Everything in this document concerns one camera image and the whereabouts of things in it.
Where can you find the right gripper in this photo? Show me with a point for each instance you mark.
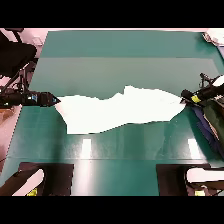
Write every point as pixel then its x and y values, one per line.
pixel 188 95

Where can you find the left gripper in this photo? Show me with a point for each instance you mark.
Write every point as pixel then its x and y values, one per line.
pixel 46 99

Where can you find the white shirt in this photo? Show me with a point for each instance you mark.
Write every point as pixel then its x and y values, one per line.
pixel 120 111

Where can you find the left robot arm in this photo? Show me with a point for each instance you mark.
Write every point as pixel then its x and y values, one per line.
pixel 20 98

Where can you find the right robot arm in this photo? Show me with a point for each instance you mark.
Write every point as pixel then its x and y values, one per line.
pixel 213 89

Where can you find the dark green garment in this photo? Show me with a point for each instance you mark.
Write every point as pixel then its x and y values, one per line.
pixel 213 115

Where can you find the blue garment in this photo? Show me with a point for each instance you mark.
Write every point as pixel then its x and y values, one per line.
pixel 204 128

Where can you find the black office chair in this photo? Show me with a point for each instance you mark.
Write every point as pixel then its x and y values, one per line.
pixel 13 55

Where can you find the white garment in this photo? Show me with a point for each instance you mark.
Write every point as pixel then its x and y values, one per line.
pixel 216 35

